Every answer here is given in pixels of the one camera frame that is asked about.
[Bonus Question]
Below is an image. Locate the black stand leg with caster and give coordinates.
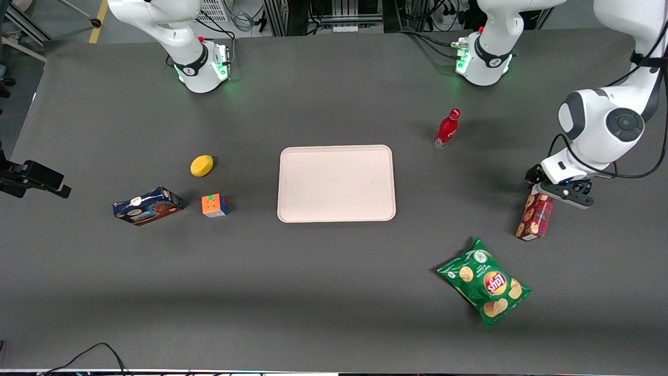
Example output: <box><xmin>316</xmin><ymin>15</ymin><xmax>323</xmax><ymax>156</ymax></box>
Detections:
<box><xmin>55</xmin><ymin>0</ymin><xmax>102</xmax><ymax>28</ymax></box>

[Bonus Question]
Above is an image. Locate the red cookie box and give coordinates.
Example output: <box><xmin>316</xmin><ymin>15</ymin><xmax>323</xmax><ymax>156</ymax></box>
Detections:
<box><xmin>515</xmin><ymin>192</ymin><xmax>554</xmax><ymax>242</ymax></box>

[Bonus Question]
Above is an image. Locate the colourful puzzle cube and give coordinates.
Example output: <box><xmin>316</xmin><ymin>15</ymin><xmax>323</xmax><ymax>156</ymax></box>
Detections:
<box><xmin>201</xmin><ymin>194</ymin><xmax>229</xmax><ymax>218</ymax></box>

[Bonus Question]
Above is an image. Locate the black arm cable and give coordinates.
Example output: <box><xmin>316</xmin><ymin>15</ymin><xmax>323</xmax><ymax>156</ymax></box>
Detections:
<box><xmin>547</xmin><ymin>31</ymin><xmax>668</xmax><ymax>180</ymax></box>

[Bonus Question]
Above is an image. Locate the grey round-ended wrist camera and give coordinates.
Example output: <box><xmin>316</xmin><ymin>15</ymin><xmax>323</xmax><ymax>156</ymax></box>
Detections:
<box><xmin>531</xmin><ymin>182</ymin><xmax>595</xmax><ymax>210</ymax></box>

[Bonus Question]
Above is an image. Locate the white perforated box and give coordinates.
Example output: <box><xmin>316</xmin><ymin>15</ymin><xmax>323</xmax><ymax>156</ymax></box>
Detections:
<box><xmin>197</xmin><ymin>0</ymin><xmax>231</xmax><ymax>22</ymax></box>

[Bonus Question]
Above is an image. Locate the blue cookie box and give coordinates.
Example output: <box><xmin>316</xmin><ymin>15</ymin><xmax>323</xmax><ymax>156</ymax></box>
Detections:
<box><xmin>113</xmin><ymin>186</ymin><xmax>183</xmax><ymax>226</ymax></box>

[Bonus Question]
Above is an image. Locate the white plastic tray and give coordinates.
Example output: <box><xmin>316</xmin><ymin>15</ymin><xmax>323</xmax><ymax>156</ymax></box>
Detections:
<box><xmin>277</xmin><ymin>145</ymin><xmax>397</xmax><ymax>223</ymax></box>

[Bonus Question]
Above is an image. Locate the red drink bottle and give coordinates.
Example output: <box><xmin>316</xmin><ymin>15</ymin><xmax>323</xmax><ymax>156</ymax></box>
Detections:
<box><xmin>433</xmin><ymin>108</ymin><xmax>461</xmax><ymax>149</ymax></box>

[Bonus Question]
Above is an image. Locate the grey coiled cable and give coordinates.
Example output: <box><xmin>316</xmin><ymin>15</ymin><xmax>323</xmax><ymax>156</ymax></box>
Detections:
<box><xmin>231</xmin><ymin>9</ymin><xmax>256</xmax><ymax>32</ymax></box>

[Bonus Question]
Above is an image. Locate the green chips bag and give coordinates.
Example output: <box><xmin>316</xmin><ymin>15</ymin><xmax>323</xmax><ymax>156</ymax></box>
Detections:
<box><xmin>437</xmin><ymin>237</ymin><xmax>533</xmax><ymax>328</ymax></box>

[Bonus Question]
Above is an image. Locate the long black looping cable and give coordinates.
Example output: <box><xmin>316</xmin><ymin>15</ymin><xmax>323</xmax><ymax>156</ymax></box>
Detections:
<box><xmin>38</xmin><ymin>342</ymin><xmax>129</xmax><ymax>376</ymax></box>

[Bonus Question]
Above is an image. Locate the aluminium frame post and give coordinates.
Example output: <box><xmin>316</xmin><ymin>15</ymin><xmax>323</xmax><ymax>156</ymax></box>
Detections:
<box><xmin>263</xmin><ymin>0</ymin><xmax>289</xmax><ymax>37</ymax></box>

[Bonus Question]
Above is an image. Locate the yellow lemon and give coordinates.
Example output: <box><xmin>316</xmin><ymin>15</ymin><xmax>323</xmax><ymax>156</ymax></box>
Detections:
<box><xmin>190</xmin><ymin>155</ymin><xmax>214</xmax><ymax>178</ymax></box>

